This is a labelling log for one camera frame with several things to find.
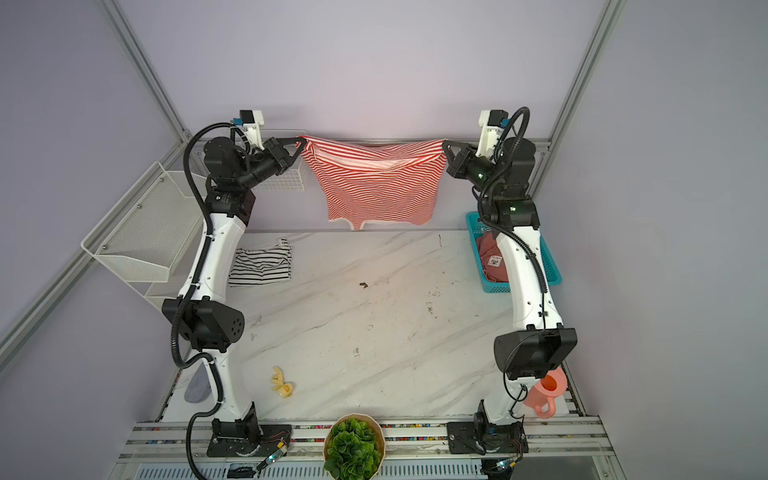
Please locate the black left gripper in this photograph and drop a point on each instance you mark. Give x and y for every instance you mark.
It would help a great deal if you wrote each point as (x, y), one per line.
(275, 148)

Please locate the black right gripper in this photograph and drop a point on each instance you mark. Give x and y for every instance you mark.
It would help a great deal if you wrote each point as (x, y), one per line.
(460, 159)

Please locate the red white striped tank top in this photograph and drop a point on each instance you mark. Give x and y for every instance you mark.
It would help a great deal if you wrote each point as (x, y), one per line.
(377, 184)

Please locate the black white striped tank top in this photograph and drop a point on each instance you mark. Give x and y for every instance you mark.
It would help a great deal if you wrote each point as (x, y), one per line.
(257, 267)

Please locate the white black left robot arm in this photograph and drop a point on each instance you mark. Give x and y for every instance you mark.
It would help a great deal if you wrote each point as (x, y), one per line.
(222, 163)

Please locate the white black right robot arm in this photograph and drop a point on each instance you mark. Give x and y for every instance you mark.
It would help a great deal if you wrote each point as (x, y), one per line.
(530, 356)

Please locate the dusty red tank top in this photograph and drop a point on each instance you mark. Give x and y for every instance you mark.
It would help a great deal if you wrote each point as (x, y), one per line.
(492, 262)

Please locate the teal plastic basket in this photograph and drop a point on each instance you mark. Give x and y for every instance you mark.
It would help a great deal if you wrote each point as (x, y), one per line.
(476, 229)

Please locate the white mesh two-tier shelf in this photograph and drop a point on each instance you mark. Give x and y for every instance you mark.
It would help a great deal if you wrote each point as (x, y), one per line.
(147, 240)

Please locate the yellow banana peel toy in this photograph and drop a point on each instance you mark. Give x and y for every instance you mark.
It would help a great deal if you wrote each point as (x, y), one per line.
(279, 385)

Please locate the pink watering can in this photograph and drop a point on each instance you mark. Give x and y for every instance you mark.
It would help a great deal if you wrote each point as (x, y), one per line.
(543, 395)

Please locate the green plant in pot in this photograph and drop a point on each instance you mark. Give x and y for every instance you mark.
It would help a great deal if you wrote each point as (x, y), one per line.
(355, 448)

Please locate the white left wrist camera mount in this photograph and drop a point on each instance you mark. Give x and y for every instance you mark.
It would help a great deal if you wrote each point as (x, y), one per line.
(250, 123)

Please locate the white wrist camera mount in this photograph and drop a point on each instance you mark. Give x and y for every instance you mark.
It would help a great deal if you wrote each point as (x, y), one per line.
(250, 123)
(492, 124)

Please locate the white wire wall basket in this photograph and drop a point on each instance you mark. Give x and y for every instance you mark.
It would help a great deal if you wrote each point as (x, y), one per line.
(296, 178)

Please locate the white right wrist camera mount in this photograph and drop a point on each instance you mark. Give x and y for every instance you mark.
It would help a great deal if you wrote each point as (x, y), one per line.
(492, 124)

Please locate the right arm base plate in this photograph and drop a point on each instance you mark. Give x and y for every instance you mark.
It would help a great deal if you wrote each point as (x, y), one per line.
(486, 439)

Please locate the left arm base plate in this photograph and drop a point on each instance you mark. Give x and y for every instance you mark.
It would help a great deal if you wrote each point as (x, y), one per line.
(262, 443)

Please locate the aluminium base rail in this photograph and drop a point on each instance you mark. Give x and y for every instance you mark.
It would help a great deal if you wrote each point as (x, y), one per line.
(414, 450)

